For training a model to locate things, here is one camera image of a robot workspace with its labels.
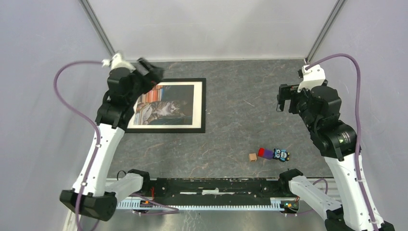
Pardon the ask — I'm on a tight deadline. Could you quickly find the cat photo print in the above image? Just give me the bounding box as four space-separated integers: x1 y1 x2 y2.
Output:
132 85 194 126

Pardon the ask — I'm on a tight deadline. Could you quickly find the black picture frame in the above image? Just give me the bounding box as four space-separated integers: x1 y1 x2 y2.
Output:
125 77 206 134

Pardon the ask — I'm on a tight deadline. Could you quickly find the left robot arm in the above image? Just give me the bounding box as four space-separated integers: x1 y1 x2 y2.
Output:
60 54 164 221

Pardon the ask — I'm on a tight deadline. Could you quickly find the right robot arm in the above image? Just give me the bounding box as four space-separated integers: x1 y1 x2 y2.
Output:
277 84 394 231

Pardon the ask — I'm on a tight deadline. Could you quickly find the blue owl toy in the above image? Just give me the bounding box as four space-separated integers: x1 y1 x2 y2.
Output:
272 148 290 162

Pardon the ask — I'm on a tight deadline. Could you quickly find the red purple toy brick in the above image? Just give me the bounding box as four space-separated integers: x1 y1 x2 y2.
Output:
257 148 274 160

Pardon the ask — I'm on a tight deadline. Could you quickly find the small wooden cube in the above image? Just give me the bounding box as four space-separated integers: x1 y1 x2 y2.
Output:
248 153 257 162

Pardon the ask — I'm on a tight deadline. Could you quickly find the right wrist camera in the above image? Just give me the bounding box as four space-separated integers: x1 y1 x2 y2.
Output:
297 64 326 92

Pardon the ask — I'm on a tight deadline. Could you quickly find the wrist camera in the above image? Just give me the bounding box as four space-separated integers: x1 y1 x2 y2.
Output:
102 51 136 72
297 64 326 92

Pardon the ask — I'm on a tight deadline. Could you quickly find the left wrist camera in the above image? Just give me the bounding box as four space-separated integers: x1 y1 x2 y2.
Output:
102 51 136 72

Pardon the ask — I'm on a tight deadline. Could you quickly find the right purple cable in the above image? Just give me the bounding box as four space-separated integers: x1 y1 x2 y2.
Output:
287 53 380 231

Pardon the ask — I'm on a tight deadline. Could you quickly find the aluminium frame rail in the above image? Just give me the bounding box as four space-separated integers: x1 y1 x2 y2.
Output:
79 0 115 56

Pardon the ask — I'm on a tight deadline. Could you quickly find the white cable duct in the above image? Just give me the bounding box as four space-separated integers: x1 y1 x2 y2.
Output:
116 197 284 212

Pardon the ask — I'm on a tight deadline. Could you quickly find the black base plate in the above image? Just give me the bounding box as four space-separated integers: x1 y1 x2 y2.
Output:
138 178 296 206

